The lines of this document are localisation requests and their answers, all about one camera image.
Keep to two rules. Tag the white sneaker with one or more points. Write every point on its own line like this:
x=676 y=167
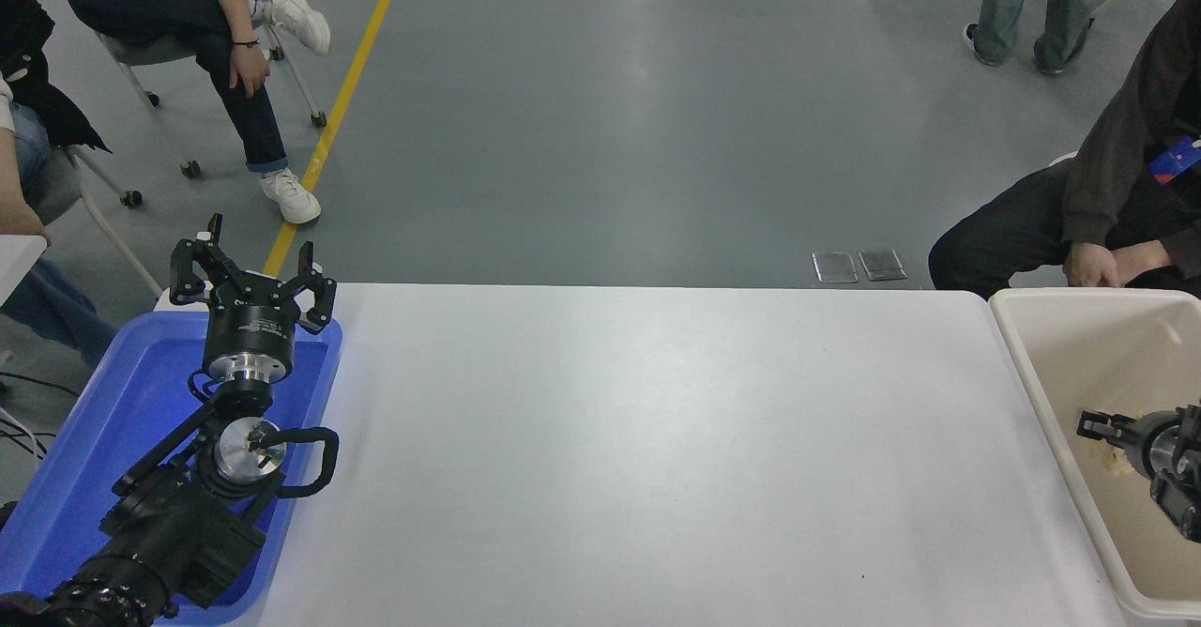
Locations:
x=291 y=197
x=298 y=19

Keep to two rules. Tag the large pale bin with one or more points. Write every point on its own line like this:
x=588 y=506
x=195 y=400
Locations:
x=1079 y=364

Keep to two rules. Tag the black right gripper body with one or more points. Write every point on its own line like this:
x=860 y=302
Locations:
x=1138 y=444

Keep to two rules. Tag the person with blue badge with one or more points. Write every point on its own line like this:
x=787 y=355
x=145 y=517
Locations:
x=1117 y=167

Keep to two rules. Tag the seated person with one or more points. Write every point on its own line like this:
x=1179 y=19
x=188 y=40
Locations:
x=178 y=12

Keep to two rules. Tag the grey wheeled chair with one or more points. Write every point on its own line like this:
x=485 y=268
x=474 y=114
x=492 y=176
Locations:
x=89 y=214

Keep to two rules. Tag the white side table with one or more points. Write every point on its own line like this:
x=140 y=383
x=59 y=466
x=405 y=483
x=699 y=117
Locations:
x=17 y=261

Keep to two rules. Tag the person in dark jacket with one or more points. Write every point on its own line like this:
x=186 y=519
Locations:
x=38 y=92

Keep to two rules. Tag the silver floor plate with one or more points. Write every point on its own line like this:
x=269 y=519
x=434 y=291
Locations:
x=882 y=265
x=835 y=267

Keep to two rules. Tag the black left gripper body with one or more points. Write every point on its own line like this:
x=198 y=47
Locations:
x=249 y=327

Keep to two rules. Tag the tan paper ball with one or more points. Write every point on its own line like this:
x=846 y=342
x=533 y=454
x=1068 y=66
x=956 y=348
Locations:
x=1115 y=463

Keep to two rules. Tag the blue plastic tray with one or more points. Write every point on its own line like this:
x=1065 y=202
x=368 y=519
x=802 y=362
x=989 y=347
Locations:
x=113 y=420

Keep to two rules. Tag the badge person's right hand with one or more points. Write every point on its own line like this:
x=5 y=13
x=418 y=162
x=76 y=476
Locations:
x=1140 y=259

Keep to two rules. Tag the seated person's hand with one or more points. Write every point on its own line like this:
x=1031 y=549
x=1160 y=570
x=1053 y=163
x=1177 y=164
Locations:
x=249 y=68

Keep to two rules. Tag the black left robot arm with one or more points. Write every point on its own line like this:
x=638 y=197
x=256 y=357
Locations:
x=178 y=533

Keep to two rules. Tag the badge person's left hand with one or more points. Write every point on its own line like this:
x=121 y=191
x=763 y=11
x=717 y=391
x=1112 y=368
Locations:
x=1088 y=266

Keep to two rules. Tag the white wheeled chair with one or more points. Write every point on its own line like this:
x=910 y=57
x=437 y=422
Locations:
x=150 y=54

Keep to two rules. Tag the blue name badge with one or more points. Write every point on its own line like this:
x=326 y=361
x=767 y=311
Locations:
x=1173 y=160

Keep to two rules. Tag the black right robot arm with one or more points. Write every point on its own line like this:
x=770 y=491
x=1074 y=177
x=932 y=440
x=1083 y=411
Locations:
x=1184 y=496

